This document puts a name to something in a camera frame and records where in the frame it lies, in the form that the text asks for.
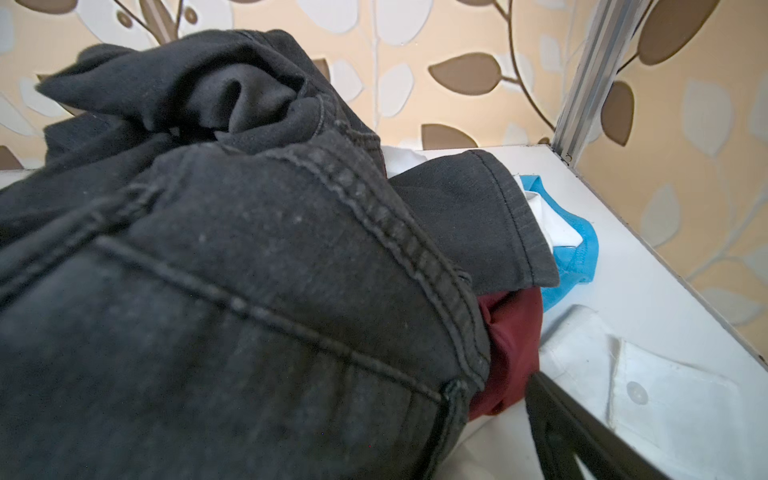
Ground dark grey jeans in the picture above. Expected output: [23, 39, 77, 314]
[1, 30, 559, 479]

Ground white shirt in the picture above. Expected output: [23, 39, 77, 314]
[384, 146, 767, 479]

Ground maroon cloth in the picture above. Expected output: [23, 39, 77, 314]
[469, 287, 543, 421]

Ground aluminium frame post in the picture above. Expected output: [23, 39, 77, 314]
[551, 1, 651, 168]

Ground teal blue cloth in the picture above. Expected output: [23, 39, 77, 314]
[515, 175, 599, 312]

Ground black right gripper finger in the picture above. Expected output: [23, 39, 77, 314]
[525, 372, 667, 479]

